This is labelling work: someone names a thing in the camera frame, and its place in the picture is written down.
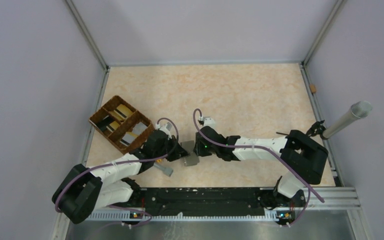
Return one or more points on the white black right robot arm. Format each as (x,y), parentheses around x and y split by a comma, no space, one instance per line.
(304,158)

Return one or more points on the grey card holder wallet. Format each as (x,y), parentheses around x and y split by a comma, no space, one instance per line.
(191,159)

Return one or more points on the grey plastic toy bolt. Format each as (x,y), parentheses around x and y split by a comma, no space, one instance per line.
(168,171)

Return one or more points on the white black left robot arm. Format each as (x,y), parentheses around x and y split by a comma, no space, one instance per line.
(85,189)

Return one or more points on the black shiny credit card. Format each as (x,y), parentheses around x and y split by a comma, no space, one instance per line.
(108,123)

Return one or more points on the black clamp bracket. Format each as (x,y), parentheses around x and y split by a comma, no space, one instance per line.
(317,129)

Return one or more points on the gold card in basket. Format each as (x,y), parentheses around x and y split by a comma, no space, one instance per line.
(121,112)

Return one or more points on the small wooden block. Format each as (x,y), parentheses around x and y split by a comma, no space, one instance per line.
(313,88)

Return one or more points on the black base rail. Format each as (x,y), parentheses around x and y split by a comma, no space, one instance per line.
(211,202)

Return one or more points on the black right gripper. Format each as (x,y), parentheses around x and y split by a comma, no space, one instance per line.
(199,150)

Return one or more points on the brown woven divided basket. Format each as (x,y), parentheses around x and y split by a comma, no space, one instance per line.
(124,126)

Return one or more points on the silver metal tube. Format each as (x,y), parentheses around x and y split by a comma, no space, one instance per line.
(357,111)

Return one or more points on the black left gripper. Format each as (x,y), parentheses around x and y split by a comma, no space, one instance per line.
(180,152)

